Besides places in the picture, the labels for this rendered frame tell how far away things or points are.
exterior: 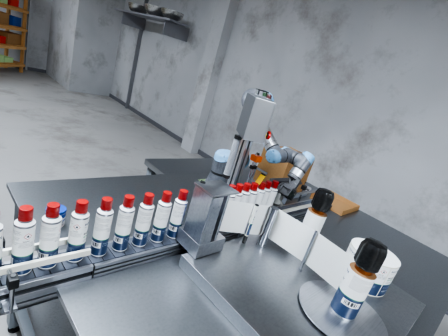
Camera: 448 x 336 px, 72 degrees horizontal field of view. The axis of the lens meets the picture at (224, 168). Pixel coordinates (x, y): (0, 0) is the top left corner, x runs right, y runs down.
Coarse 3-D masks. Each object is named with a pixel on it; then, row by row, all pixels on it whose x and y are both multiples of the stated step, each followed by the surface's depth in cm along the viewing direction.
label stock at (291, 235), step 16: (240, 208) 128; (256, 208) 128; (224, 224) 129; (240, 224) 131; (256, 224) 133; (288, 224) 129; (304, 224) 124; (272, 240) 134; (288, 240) 129; (304, 240) 124
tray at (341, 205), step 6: (312, 198) 228; (336, 198) 244; (342, 198) 241; (336, 204) 231; (342, 204) 235; (348, 204) 238; (354, 204) 234; (336, 210) 218; (342, 210) 222; (348, 210) 217; (354, 210) 226
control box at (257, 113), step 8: (248, 96) 140; (256, 96) 132; (248, 104) 137; (256, 104) 129; (264, 104) 130; (272, 104) 130; (248, 112) 134; (256, 112) 131; (264, 112) 131; (272, 112) 132; (240, 120) 145; (248, 120) 132; (256, 120) 132; (264, 120) 132; (240, 128) 142; (248, 128) 133; (256, 128) 133; (264, 128) 134; (248, 136) 134; (256, 136) 134; (264, 136) 135
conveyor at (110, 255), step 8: (280, 208) 181; (168, 240) 120; (176, 240) 121; (128, 248) 109; (136, 248) 110; (144, 248) 111; (152, 248) 112; (88, 256) 99; (104, 256) 101; (112, 256) 102; (120, 256) 104
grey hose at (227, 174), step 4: (236, 136) 139; (240, 136) 140; (236, 140) 140; (240, 140) 140; (232, 144) 142; (236, 144) 140; (232, 148) 141; (236, 148) 141; (232, 152) 141; (236, 152) 142; (232, 156) 142; (228, 160) 143; (232, 160) 143; (228, 164) 143; (232, 164) 144; (228, 168) 144; (232, 168) 145; (224, 172) 145; (228, 172) 144; (224, 176) 145; (228, 176) 145
